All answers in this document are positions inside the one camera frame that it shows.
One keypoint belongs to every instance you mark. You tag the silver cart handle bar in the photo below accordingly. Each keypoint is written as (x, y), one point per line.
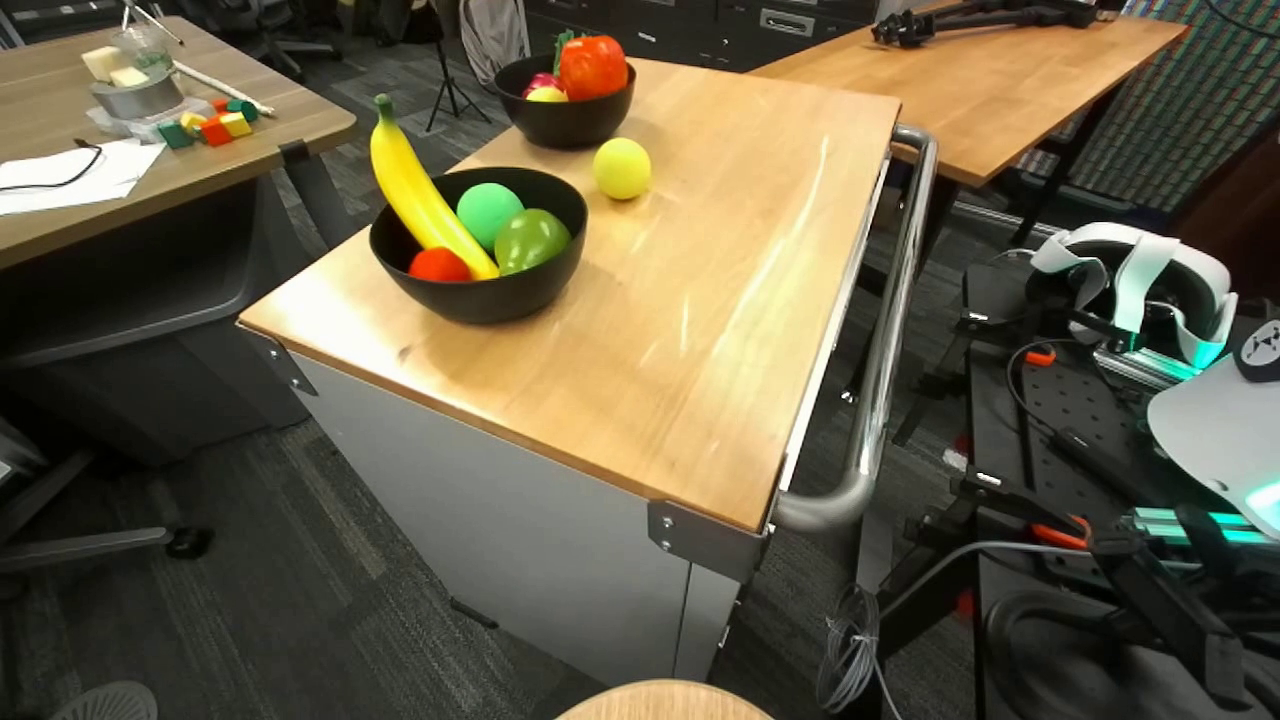
(870, 432)

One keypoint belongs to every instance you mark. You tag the yellow toy banana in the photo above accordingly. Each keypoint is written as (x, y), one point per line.
(412, 192)

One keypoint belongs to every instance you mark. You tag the yellow green toy apple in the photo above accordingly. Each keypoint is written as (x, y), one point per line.
(546, 94)

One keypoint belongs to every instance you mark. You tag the green toy ball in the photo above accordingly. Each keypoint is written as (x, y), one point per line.
(486, 210)

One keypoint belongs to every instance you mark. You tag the white paper sheets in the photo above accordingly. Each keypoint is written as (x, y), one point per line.
(74, 177)

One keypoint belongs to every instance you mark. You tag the red toy strawberry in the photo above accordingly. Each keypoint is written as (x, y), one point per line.
(439, 264)

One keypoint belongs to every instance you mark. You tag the black bowl with pepper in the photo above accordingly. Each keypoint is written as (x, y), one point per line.
(559, 126)

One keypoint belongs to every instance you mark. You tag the round wooden stool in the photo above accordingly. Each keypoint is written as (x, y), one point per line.
(666, 700)

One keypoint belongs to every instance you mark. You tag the colourful toy blocks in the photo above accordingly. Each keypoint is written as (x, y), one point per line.
(218, 126)

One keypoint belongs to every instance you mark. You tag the white vr headset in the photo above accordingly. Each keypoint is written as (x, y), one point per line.
(1166, 311)

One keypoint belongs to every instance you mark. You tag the white tool cart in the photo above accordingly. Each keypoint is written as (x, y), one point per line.
(494, 465)

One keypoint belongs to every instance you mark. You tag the yellow toy lemon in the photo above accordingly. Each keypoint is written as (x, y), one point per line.
(622, 171)

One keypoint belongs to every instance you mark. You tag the green toy pear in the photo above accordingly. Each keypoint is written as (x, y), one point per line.
(530, 240)

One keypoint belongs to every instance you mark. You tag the black camera tripod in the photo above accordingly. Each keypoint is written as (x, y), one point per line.
(450, 89)

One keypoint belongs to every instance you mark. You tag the orange toy bell pepper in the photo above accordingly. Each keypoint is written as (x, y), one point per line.
(591, 67)

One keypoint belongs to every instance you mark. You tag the black bowl with banana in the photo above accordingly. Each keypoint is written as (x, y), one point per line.
(505, 297)

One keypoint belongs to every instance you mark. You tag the wooden office desk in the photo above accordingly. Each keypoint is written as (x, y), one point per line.
(47, 115)

